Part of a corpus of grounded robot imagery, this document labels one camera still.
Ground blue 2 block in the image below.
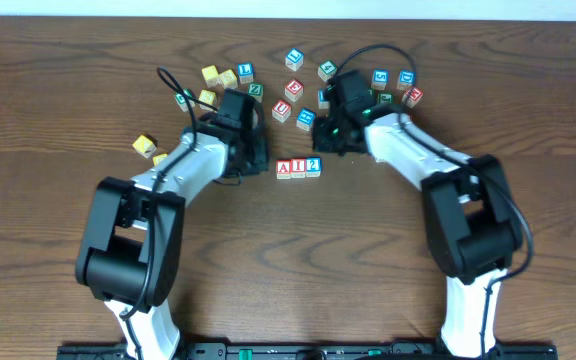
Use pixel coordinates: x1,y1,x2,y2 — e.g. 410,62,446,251
306,157,322,178

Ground red I block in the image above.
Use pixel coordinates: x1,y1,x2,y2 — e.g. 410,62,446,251
290,158,307,178

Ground red A block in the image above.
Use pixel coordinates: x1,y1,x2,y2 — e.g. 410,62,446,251
276,160,292,180

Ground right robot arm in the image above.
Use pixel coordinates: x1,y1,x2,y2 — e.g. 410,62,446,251
312,71,523,358

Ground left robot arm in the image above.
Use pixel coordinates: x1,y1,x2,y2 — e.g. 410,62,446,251
75,89,269,359

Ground blue H block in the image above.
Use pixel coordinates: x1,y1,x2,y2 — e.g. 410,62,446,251
296,108,316,131

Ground blue D block centre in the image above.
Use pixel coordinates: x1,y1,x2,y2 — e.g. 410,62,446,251
317,89,330,109

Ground blue d block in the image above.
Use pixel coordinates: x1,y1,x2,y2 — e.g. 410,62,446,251
317,89,330,109
396,70,416,91

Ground green Z block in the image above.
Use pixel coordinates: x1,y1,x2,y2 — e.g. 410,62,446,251
247,82,264,103

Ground yellow S block lower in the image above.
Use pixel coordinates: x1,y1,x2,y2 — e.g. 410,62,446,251
198,90,218,112

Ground yellow s block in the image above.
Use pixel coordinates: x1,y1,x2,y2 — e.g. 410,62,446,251
219,69,239,89
198,90,218,112

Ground yellow S block upper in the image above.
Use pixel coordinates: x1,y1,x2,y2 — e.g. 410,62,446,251
219,69,239,89

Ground red U block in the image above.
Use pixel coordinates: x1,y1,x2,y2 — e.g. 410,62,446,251
272,100,292,123

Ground blue L block left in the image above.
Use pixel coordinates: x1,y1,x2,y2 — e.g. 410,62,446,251
237,62,254,84

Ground blue l block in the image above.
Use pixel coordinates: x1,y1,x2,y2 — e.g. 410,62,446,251
237,62,254,84
285,48,304,71

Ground yellow W block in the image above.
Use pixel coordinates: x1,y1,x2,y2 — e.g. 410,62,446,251
201,65,220,88

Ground red E block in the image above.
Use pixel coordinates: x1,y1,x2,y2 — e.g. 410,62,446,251
284,79,304,102

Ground green L block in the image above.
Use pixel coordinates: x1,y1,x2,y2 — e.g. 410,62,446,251
175,89,195,112

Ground green J block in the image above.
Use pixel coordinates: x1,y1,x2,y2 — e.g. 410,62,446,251
377,92,393,104

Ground green 4 block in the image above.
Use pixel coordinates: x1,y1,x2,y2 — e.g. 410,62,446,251
317,60,338,82

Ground blue 5 block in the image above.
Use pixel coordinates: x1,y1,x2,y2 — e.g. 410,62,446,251
371,69,389,91

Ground blue L block top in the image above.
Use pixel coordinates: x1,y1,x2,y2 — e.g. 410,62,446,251
285,48,304,71

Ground red M block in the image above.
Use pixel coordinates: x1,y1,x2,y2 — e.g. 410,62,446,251
402,86,424,108

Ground yellow C block bottom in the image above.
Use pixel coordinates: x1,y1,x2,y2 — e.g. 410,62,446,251
152,153,168,166

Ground blue D block right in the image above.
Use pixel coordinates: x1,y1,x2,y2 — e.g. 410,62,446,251
396,70,416,91

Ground yellow block far left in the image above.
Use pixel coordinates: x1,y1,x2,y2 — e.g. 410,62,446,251
132,134,157,158

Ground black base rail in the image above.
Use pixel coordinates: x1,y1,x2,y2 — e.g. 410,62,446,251
56,340,559,360

